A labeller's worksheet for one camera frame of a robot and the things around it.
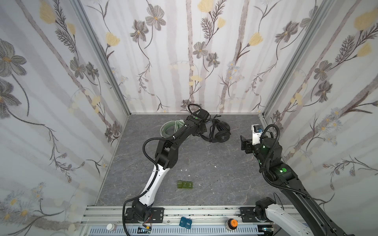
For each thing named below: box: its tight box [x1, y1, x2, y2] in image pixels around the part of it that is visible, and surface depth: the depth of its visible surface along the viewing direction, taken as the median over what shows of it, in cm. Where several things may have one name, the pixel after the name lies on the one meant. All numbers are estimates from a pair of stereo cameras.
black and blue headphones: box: [200, 113, 232, 144], surface depth 98 cm
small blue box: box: [179, 216, 193, 230], surface depth 72 cm
